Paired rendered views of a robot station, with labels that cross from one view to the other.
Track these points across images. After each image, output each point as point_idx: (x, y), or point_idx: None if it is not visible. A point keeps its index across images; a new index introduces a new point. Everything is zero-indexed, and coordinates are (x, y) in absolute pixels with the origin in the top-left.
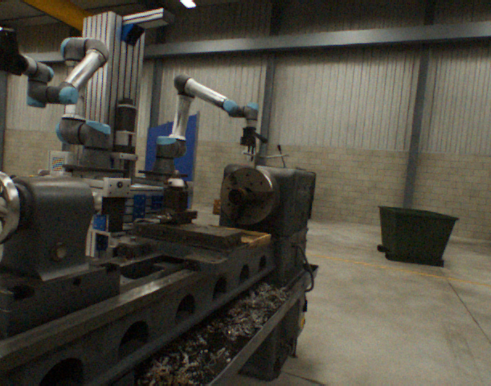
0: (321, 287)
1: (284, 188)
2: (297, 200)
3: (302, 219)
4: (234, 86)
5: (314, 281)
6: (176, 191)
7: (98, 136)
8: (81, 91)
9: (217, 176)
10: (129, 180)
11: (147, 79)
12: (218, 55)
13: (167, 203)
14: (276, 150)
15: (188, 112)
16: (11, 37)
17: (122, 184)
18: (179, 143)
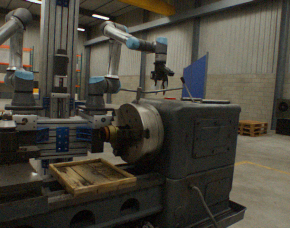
0: None
1: (170, 125)
2: (197, 138)
3: (218, 157)
4: (254, 29)
5: None
6: None
7: (19, 82)
8: (16, 49)
9: (240, 102)
10: (35, 116)
11: (189, 33)
12: (241, 7)
13: None
14: None
15: (118, 54)
16: None
17: (27, 120)
18: (110, 81)
